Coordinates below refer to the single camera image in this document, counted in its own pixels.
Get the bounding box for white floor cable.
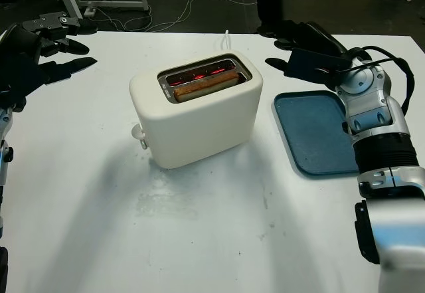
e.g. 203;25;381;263
96;0;260;33

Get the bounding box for white toaster power cord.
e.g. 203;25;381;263
212;29;233;53

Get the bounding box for blue rectangular tray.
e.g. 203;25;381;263
272;90;361;176

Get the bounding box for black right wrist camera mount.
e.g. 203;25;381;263
283;47;353;91

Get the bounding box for toasted bread slice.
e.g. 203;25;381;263
173;72;240;103

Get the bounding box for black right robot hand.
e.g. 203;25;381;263
257;19;353;72

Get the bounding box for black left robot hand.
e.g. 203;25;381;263
0;13;98;113

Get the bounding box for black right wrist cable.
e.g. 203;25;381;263
345;46;416;118

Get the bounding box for white two-slot toaster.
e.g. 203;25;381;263
128;49;265;169

